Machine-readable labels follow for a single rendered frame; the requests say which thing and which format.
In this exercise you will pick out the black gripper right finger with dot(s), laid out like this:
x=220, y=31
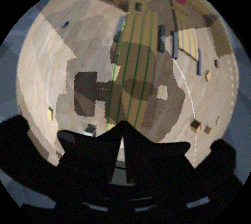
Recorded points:
x=139, y=151

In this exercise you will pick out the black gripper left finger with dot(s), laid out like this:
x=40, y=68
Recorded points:
x=102, y=148

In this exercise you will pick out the brown cube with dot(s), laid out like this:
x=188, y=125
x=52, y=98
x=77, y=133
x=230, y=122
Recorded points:
x=196, y=126
x=208, y=130

